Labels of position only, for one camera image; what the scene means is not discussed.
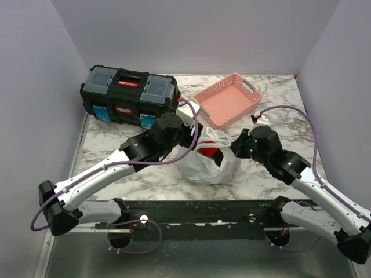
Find white plastic bag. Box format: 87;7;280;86
176;127;241;185

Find red fake apple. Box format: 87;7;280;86
198;147;223;158

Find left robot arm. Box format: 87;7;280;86
38;112;202;236

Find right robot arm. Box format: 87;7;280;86
230;126;370;264

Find dark red fake grapes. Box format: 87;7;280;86
210;152;224;167

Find black toolbox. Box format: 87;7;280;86
80;65;181;129

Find pink perforated plastic basket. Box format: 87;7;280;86
193;73;263;130

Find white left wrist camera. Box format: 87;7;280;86
176;102;201;128

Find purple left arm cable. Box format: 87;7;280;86
30;98;199;232

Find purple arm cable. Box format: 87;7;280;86
254;105;371;224
30;98;199;232

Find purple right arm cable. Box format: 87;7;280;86
254;105;371;224

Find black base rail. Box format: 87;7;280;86
95;200;286;241

